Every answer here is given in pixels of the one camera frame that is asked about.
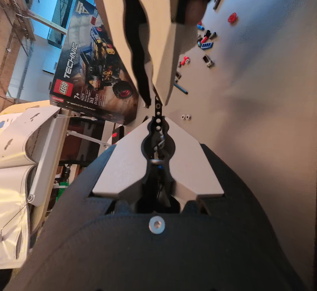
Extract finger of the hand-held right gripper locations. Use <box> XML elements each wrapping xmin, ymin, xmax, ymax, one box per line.
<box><xmin>136</xmin><ymin>0</ymin><xmax>199</xmax><ymax>107</ymax></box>
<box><xmin>99</xmin><ymin>0</ymin><xmax>152</xmax><ymax>109</ymax></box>

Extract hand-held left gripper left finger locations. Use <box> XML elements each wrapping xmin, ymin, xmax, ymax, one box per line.
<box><xmin>92</xmin><ymin>116</ymin><xmax>154</xmax><ymax>213</ymax></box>

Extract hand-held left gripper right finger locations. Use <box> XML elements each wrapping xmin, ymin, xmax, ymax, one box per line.
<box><xmin>163</xmin><ymin>117</ymin><xmax>225</xmax><ymax>212</ymax></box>

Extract dark grey holed beam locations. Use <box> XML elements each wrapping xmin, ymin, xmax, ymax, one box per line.
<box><xmin>154</xmin><ymin>95</ymin><xmax>164</xmax><ymax>133</ymax></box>

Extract grey desk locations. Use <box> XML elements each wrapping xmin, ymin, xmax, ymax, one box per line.
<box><xmin>124</xmin><ymin>0</ymin><xmax>317</xmax><ymax>291</ymax></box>

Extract person's right hand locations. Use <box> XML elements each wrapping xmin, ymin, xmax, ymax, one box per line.
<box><xmin>185</xmin><ymin>0</ymin><xmax>208</xmax><ymax>25</ymax></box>

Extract long black axle rod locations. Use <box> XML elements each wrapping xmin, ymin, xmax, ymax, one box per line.
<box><xmin>173</xmin><ymin>82</ymin><xmax>189</xmax><ymax>95</ymax></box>

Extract white book stand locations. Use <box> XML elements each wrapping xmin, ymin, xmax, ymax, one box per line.
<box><xmin>29</xmin><ymin>107</ymin><xmax>72</xmax><ymax>207</ymax></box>

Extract toy truck set box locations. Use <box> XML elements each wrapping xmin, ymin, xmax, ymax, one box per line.
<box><xmin>50</xmin><ymin>0</ymin><xmax>140</xmax><ymax>126</ymax></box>

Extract open instruction booklet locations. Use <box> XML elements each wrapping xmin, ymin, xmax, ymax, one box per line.
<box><xmin>0</xmin><ymin>112</ymin><xmax>61</xmax><ymax>270</ymax></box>

